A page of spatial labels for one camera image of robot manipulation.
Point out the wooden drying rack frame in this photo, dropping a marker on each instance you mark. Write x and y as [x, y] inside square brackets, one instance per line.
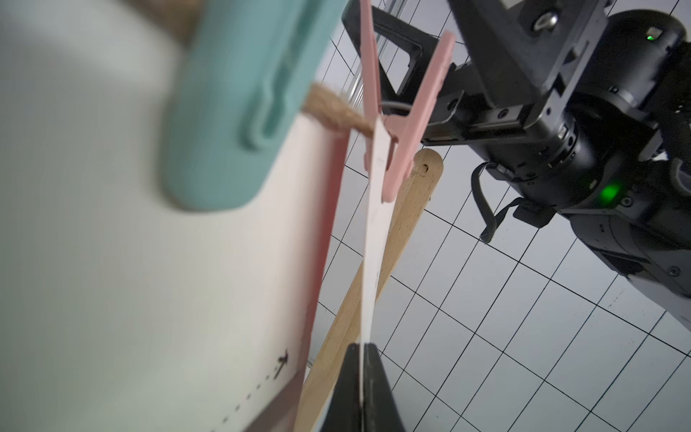
[346, 328]

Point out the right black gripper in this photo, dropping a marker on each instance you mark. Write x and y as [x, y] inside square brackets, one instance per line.
[507, 102]

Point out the teal clothespin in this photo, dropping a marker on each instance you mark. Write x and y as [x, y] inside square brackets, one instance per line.
[248, 71]

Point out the pink clothespin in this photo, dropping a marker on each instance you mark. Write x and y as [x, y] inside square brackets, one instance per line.
[404, 123]

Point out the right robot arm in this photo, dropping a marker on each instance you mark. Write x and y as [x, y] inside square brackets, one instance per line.
[585, 115]

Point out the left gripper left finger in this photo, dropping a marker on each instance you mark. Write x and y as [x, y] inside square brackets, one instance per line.
[344, 412]

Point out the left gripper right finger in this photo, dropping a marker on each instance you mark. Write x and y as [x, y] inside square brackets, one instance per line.
[380, 412]

